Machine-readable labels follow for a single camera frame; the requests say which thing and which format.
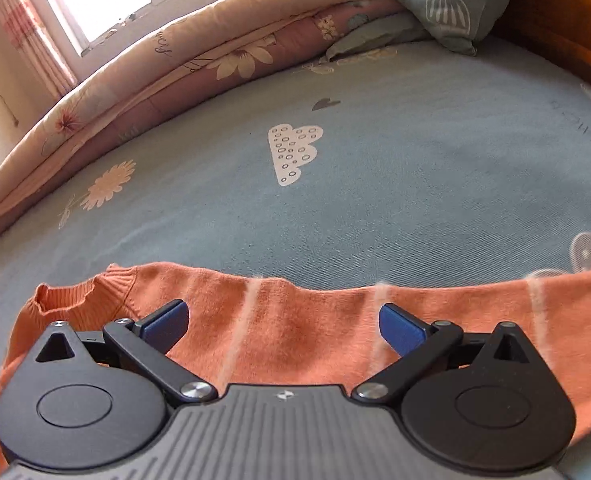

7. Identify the pink striped curtain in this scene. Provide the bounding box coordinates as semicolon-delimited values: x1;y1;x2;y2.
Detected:
0;0;78;101

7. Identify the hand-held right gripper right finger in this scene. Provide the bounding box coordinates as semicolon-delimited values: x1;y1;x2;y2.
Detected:
351;303;531;403

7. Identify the orange striped sweater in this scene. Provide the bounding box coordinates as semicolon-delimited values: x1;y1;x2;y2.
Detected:
0;262;591;476

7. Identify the blue printed pillow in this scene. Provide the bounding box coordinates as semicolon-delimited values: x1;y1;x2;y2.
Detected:
333;0;519;56

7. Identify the folded floral quilt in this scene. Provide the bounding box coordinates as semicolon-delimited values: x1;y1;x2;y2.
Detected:
0;0;411;256

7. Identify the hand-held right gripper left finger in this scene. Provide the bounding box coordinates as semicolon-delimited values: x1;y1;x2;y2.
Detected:
35;299;215;403

